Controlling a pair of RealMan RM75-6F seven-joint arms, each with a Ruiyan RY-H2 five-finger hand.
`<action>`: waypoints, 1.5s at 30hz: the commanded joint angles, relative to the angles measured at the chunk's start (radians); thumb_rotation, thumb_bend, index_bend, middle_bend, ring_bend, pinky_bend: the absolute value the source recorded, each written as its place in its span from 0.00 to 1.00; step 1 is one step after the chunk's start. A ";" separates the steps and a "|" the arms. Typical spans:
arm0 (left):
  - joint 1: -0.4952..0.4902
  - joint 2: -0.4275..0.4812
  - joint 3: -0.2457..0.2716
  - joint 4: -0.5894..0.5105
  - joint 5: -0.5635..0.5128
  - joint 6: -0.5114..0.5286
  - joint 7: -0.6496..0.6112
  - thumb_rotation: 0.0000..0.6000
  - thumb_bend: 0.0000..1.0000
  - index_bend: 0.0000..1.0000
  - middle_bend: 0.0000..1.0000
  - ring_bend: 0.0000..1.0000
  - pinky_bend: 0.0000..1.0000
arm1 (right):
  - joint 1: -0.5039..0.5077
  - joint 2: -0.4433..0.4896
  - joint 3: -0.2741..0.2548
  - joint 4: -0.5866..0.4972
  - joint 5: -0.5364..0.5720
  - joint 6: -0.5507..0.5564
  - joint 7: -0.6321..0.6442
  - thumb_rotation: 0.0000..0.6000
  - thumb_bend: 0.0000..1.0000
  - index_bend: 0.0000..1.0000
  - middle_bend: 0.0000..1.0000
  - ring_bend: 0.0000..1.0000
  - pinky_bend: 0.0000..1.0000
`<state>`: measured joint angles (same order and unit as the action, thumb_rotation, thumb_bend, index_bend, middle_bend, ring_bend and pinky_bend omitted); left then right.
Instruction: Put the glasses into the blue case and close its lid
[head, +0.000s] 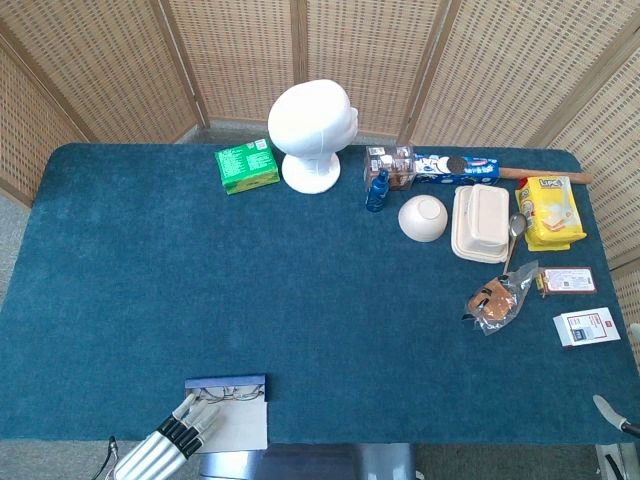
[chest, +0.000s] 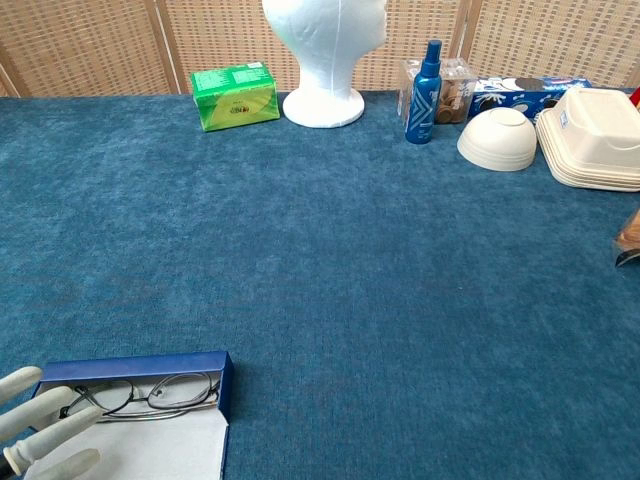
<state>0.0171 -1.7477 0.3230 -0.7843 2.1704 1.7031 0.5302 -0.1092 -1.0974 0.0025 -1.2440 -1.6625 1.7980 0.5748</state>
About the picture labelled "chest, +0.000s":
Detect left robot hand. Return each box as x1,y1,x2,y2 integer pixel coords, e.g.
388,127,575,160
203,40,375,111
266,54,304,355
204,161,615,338
0,365,104,480

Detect blue and white glasses case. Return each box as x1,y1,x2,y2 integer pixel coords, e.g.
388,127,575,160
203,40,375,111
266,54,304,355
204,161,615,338
22,350,235,480

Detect thin-framed eyeglasses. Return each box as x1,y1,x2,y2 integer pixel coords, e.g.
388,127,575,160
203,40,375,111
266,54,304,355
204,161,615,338
59,372,222,421

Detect blue table cloth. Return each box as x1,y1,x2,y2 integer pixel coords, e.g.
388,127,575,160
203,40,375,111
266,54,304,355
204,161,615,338
0,89,640,480

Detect green cardboard box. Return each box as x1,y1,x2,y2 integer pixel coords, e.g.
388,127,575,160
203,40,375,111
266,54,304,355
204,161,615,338
189,61,281,133

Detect woven bamboo folding screen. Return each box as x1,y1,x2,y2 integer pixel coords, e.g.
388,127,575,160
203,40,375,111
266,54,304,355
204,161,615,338
0,0,640,99

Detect white foam mannequin head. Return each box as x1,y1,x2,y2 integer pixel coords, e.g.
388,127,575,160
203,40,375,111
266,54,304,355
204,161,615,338
261,0,389,129

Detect blue spray bottle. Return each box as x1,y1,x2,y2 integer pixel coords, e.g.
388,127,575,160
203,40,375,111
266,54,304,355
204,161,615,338
404,39,444,146

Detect clear plastic cookie box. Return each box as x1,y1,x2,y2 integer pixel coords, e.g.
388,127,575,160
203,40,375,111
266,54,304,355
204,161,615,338
398,57,479,126

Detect white upturned bowl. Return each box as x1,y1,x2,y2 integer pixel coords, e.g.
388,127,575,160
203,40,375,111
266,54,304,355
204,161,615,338
456,107,538,173

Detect blue sandwich cookie box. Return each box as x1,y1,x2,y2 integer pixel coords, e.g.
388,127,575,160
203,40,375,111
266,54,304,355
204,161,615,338
469,75,594,121

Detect stack of white trays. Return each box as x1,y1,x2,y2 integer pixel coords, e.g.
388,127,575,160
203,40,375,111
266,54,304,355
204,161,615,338
535,108,640,193

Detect bread in clear bag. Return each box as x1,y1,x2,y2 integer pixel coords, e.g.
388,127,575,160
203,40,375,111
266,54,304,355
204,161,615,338
611,207,640,269

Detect small beige pulp lunch box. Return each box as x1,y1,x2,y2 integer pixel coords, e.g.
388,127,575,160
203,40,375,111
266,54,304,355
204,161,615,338
549,87,640,157

